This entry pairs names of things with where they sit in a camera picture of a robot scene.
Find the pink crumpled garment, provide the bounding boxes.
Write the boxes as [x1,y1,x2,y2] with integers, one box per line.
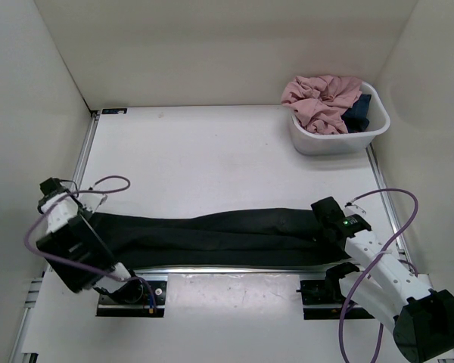
[281,75,362,135]

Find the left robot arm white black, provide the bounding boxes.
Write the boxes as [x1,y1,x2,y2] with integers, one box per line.
[36,178,144,303]

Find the black trousers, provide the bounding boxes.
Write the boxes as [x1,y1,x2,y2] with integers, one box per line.
[89,208,348,269]

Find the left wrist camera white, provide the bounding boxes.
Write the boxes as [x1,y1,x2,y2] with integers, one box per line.
[79,192,107,213]

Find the navy blue garment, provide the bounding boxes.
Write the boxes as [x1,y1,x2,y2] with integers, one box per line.
[341,94,372,133]

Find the aluminium frame rail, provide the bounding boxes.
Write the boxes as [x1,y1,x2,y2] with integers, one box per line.
[8,110,101,363]

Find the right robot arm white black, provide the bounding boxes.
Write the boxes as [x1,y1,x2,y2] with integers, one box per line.
[311,197,454,362]

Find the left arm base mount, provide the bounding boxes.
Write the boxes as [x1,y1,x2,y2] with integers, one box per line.
[96,276,168,318]

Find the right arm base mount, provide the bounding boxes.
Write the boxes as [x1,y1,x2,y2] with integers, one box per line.
[294,275,375,321]

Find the white plastic basket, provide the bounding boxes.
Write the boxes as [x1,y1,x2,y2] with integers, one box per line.
[289,81,391,155]

